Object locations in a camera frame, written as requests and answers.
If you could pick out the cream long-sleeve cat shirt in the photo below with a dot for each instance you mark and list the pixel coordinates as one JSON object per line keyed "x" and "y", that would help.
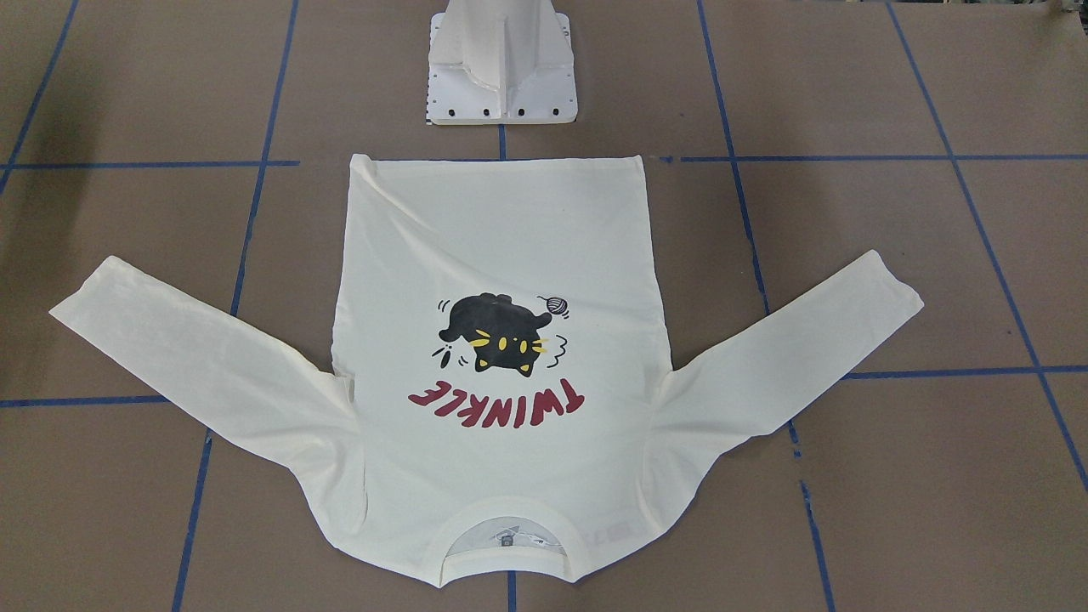
{"x": 501, "y": 394}

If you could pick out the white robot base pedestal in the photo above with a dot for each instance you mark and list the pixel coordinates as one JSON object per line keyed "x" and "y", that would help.
{"x": 500, "y": 62}

